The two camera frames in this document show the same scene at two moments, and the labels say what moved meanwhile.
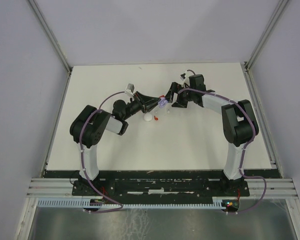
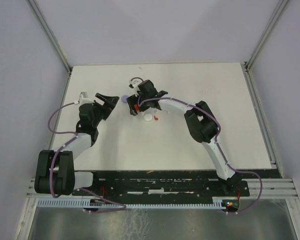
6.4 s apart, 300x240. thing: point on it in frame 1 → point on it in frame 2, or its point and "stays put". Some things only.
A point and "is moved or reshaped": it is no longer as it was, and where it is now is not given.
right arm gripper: [175, 87] → [131, 101]
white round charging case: [148, 117] stays put
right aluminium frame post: [262, 37] stays put
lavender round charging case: [162, 102] is moved or reshaped
